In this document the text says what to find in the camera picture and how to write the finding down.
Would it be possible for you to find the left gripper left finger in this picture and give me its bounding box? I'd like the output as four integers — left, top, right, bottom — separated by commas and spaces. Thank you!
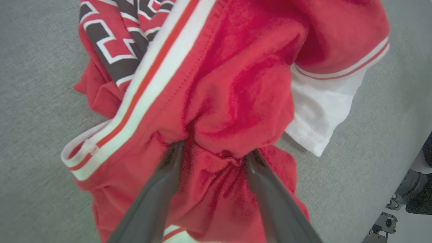
107, 142, 184, 243

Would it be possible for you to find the red and white jersey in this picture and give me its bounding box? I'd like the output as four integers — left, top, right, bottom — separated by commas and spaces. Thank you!
61, 0, 390, 243

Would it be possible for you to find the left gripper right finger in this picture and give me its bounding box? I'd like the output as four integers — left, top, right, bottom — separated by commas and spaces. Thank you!
245, 150, 323, 243

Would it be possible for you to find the grey fabric sofa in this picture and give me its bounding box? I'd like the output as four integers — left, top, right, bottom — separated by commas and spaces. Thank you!
0, 0, 432, 243

